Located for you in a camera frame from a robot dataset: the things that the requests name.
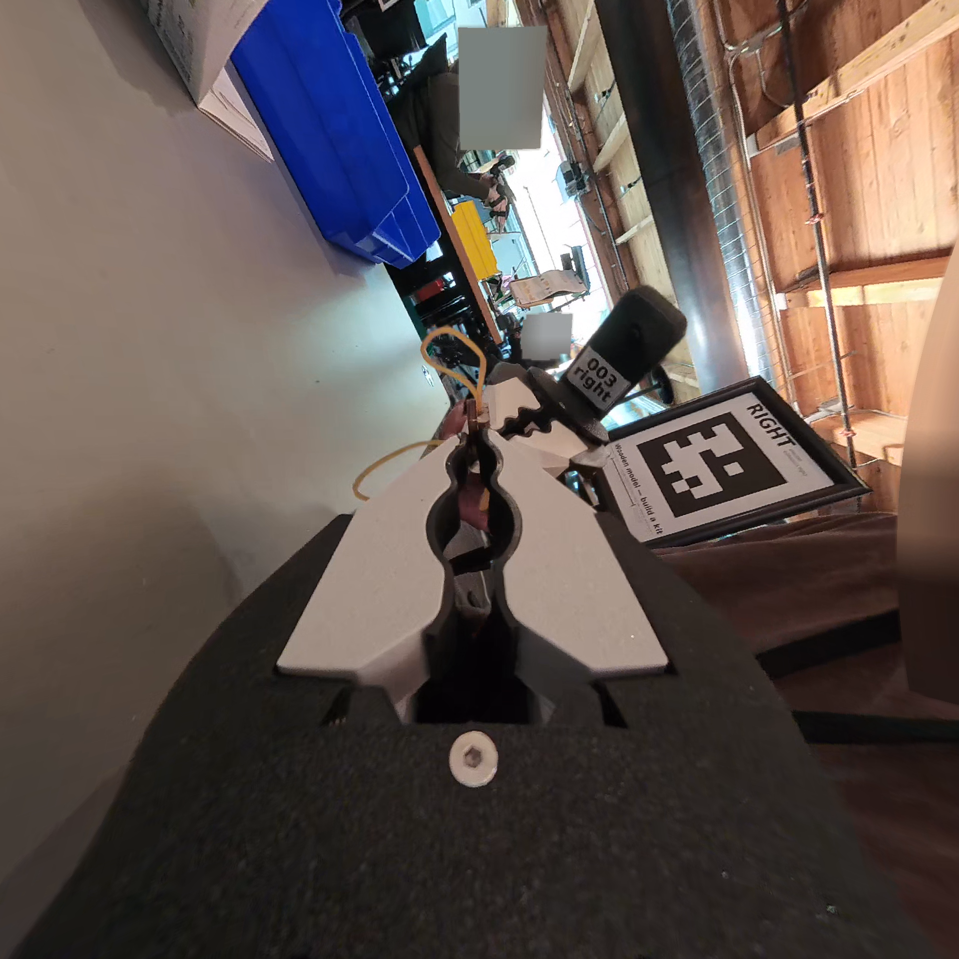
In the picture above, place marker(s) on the blue plastic bin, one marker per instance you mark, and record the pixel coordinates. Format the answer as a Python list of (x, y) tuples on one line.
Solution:
[(337, 135)]

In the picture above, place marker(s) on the silver ventilation duct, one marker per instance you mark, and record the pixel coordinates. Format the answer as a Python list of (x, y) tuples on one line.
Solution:
[(723, 187)]

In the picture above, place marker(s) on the plywood instruction board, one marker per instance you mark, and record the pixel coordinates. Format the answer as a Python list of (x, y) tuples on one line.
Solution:
[(547, 289)]

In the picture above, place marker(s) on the person's brown shirt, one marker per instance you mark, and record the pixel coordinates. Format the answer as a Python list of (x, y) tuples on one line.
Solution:
[(786, 585)]

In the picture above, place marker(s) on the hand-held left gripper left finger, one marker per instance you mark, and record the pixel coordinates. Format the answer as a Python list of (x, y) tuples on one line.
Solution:
[(359, 600)]

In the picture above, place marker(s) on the red box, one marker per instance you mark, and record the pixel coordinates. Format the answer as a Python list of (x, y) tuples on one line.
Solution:
[(428, 290)]

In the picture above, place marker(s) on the tan rubber band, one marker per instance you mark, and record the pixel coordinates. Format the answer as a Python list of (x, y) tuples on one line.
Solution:
[(423, 351)]

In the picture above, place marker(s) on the black steel rod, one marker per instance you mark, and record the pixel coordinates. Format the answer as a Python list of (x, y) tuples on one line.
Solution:
[(813, 225)]

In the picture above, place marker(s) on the small wooden model part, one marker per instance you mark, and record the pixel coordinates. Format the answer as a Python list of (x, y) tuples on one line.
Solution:
[(474, 419)]

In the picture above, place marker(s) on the black ceiling pipe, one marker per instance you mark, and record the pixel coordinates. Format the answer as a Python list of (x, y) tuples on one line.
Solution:
[(659, 187)]

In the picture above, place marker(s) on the wooden workbench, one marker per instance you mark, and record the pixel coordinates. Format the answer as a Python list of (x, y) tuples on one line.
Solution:
[(468, 292)]

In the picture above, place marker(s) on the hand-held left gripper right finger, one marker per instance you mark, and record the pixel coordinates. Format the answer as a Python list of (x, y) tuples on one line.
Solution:
[(576, 600)]

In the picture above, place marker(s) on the person's right hand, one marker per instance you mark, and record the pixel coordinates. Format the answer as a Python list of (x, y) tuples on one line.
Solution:
[(471, 510)]

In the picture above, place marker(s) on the yellow plastic bin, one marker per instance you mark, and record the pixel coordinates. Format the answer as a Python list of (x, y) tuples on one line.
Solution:
[(474, 240)]

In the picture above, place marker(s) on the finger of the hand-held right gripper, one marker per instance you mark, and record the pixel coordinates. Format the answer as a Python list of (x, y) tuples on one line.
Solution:
[(509, 397), (554, 450)]

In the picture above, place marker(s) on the white instruction booklet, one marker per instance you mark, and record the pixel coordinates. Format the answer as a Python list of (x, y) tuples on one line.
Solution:
[(194, 45)]

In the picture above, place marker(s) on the framed black-white marker sign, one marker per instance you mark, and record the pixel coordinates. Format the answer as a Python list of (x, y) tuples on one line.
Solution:
[(711, 457)]

